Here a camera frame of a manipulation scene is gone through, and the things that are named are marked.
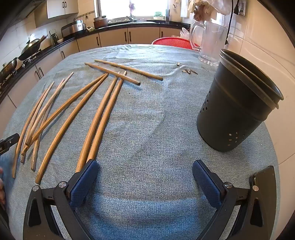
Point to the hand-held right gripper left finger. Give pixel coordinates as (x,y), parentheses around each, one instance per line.
(84,182)

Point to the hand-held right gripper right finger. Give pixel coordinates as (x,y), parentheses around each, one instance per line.
(207,184)

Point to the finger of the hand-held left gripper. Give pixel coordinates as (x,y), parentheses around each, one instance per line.
(8,143)

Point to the bunch of wooden chopsticks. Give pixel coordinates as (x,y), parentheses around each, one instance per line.
(85,150)

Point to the dark grey perforated utensil holder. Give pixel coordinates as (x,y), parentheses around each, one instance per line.
(230,110)

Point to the person's left hand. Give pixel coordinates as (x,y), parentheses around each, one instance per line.
(1,191)

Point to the black smartphone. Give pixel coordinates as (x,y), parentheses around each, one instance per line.
(265,177)

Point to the grey-blue table cloth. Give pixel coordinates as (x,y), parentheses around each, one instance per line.
(149,138)

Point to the dark frying pan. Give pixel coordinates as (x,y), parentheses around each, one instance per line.
(8,68)

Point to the black gas stove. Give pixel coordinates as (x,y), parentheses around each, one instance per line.
(30,59)

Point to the dark wok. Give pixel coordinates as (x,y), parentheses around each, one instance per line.
(30,46)

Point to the steel kettle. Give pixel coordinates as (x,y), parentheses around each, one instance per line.
(53,39)

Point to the small bunch of keys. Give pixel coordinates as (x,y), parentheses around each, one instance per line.
(189,71)

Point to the silver rice cooker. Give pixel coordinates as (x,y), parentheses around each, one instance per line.
(76,27)

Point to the clear glass pitcher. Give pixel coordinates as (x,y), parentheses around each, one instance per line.
(212,41)

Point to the beige upper kitchen cabinets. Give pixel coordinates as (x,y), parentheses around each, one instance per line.
(57,8)

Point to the beige kitchen cabinets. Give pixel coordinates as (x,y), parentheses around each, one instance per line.
(57,8)
(113,38)

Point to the beige lower kitchen cabinets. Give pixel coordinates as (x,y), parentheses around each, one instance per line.
(113,38)

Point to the red plastic basket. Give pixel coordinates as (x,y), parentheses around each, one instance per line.
(170,41)

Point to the brown clay pot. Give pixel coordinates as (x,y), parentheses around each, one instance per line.
(100,23)

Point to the crumpled clear plastic bag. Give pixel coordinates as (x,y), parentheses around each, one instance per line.
(185,32)

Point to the black kitchen countertop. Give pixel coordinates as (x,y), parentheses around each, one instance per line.
(119,26)

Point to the brownish hanging bag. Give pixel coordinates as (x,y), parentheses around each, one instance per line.
(199,13)

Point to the small green potted plant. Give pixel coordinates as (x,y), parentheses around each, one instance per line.
(158,15)

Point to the white cutting board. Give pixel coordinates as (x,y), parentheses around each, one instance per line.
(185,8)

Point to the white hanging plastic bag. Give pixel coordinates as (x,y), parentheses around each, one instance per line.
(219,5)

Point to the kitchen window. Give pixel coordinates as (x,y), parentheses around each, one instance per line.
(138,9)

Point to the small purple ornament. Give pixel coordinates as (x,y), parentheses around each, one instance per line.
(131,6)

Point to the white wall socket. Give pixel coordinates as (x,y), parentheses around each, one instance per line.
(243,8)

